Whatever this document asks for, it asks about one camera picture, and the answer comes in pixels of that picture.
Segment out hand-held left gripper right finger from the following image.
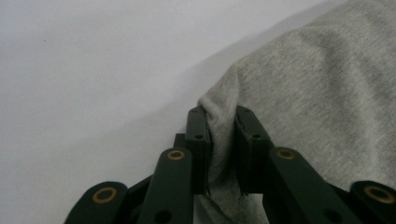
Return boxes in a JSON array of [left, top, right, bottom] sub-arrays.
[[233, 105, 276, 196]]

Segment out grey pants with white piping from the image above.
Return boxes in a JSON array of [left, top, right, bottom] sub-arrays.
[[192, 0, 396, 224]]

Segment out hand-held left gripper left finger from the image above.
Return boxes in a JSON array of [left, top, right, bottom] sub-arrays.
[[173, 105, 213, 196]]

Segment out white table cover sheet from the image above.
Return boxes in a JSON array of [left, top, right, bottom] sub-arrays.
[[0, 0, 353, 224]]

